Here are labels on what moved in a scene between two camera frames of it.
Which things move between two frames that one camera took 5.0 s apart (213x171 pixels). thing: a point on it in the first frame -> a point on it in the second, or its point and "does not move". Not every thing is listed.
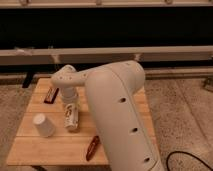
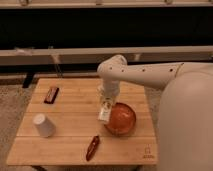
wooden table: [42, 138] does not move
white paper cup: [44, 126] does not move
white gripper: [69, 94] -> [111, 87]
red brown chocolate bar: [51, 95] does not move
